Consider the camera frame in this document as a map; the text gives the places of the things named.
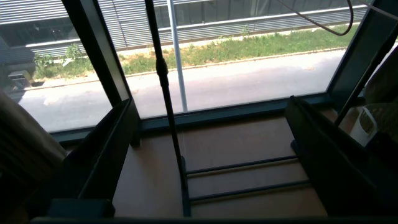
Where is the brown curtain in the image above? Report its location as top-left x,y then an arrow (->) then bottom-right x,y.
0,88 -> 68,224
363,46 -> 398,105

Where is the window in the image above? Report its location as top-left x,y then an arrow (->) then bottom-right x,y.
0,0 -> 398,146

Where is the white laundry basket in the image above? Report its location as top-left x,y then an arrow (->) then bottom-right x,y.
348,102 -> 398,147

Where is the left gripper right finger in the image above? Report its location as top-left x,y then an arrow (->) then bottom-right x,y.
284,95 -> 398,218

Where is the black clothes rack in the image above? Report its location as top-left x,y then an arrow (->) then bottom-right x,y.
144,0 -> 398,218

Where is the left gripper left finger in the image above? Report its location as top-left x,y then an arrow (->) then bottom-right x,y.
26,98 -> 141,218

